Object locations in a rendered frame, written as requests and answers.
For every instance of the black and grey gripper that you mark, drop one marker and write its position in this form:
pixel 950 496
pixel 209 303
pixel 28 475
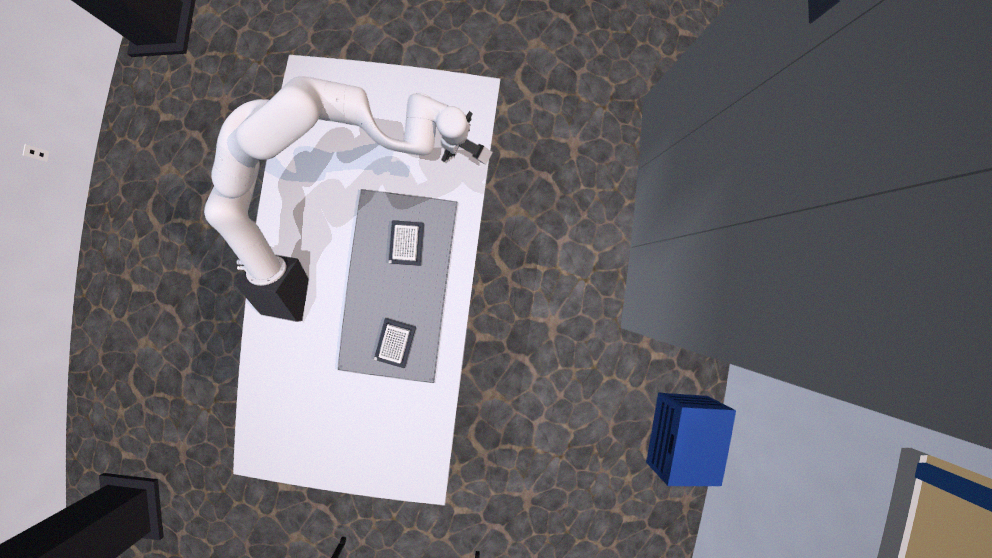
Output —
pixel 450 150

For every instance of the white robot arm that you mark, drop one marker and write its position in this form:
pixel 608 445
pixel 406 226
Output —
pixel 281 121

